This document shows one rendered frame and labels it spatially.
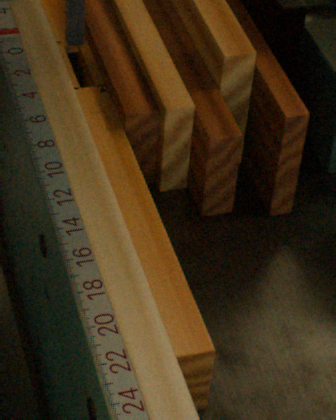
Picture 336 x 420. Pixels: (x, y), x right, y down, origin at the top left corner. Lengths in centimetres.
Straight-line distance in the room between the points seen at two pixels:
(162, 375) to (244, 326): 10
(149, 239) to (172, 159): 8
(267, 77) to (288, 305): 12
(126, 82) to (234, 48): 6
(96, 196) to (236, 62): 11
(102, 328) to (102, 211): 8
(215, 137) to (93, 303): 13
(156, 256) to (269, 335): 7
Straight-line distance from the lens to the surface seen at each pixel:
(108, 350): 46
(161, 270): 51
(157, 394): 45
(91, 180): 54
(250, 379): 52
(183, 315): 49
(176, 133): 59
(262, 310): 55
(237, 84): 60
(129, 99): 59
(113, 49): 63
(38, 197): 53
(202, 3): 62
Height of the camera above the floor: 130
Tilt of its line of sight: 42 degrees down
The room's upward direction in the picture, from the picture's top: 5 degrees clockwise
